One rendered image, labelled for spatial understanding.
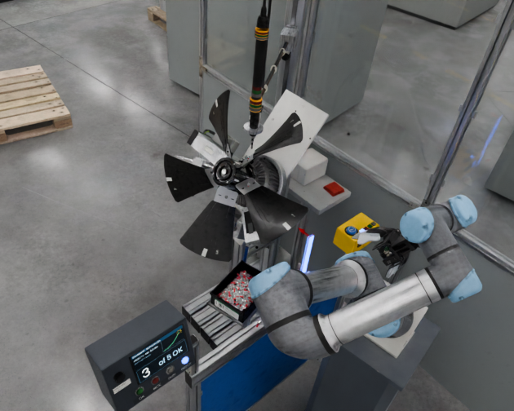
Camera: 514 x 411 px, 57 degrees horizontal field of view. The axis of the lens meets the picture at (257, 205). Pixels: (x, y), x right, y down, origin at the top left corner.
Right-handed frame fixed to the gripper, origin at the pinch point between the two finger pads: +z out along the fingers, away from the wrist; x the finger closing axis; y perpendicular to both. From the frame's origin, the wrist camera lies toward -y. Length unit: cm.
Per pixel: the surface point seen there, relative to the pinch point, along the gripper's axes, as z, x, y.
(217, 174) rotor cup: 51, -53, -20
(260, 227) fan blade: 42, -26, -11
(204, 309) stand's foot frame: 154, -8, -32
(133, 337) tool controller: 35, -28, 55
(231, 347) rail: 62, 0, 20
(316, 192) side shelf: 68, -19, -77
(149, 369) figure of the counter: 38, -18, 56
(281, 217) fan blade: 37.4, -23.6, -18.2
